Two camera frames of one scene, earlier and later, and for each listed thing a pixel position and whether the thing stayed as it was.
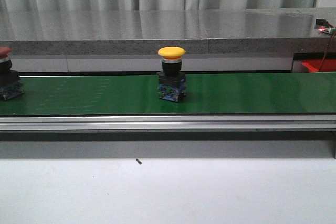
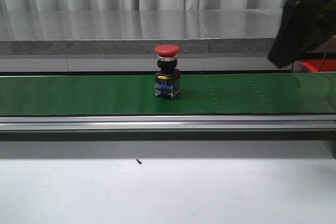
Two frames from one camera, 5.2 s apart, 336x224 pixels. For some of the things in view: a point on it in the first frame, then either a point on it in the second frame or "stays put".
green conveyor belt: (175, 93) stays put
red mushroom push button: (11, 86) -> (167, 76)
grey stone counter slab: (145, 31) stays put
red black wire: (326, 51) stays put
